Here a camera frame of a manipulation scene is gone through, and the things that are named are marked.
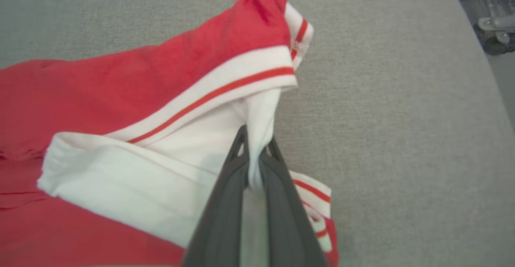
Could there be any grey fabric sofa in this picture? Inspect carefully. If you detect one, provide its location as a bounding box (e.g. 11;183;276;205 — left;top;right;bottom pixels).
0;0;515;267

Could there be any red jersey with white trim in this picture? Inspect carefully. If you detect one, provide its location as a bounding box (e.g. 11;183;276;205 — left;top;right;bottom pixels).
0;0;339;267

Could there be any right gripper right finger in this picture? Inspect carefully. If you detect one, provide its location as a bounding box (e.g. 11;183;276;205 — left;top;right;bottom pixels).
260;136;328;267

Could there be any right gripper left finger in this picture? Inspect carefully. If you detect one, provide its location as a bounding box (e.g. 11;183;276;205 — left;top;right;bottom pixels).
181;125;252;267

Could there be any metal stand with caster wheel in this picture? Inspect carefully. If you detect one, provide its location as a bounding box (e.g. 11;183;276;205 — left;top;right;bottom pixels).
473;0;515;56

